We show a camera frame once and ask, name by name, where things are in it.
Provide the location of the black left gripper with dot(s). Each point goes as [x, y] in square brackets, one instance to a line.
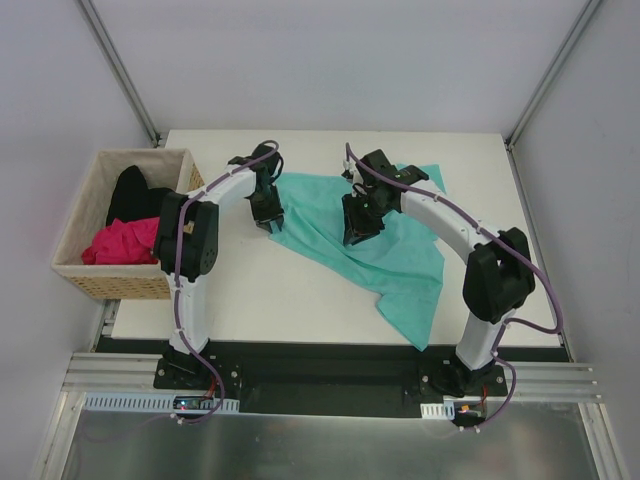
[267, 215]

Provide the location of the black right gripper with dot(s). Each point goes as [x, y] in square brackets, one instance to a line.
[357, 230]

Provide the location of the teal t shirt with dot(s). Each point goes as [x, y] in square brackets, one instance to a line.
[402, 264]

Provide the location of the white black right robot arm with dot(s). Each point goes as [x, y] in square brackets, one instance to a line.
[497, 278]

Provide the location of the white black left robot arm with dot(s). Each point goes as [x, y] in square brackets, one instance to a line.
[187, 245]

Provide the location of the wicker laundry basket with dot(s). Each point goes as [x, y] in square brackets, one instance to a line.
[171, 168]

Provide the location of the pink t shirt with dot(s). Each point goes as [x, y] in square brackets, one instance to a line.
[123, 244]

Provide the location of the black t shirt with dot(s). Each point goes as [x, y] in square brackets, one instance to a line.
[132, 198]

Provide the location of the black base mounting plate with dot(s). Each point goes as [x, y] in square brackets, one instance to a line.
[334, 379]

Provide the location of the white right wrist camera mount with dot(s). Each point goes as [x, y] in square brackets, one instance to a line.
[351, 172]

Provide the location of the right rear aluminium post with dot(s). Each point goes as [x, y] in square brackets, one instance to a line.
[552, 72]

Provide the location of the aluminium post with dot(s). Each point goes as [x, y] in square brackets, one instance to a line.
[108, 49]
[552, 72]

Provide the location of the left rear aluminium post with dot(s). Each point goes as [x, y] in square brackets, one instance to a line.
[108, 49]

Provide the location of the right white cable duct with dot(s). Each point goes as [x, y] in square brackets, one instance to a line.
[450, 410]

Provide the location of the white cable duct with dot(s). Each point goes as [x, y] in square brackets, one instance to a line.
[450, 410]
[158, 403]

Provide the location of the aluminium front frame rail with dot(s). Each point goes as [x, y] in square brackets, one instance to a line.
[536, 374]

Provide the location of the left white cable duct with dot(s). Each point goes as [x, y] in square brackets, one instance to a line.
[158, 403]

